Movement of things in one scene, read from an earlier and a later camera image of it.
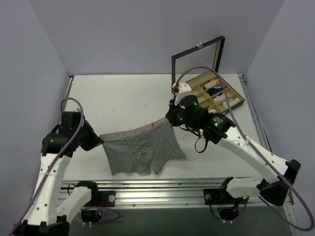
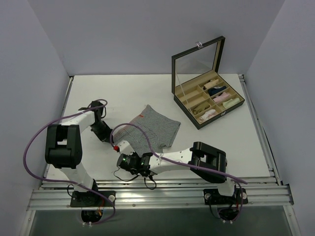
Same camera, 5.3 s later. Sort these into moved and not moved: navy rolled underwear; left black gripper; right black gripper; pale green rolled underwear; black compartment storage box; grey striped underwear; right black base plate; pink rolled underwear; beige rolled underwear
Moved: right black gripper; grey striped underwear; left black gripper
Not moved: navy rolled underwear; right black base plate; pale green rolled underwear; pink rolled underwear; black compartment storage box; beige rolled underwear
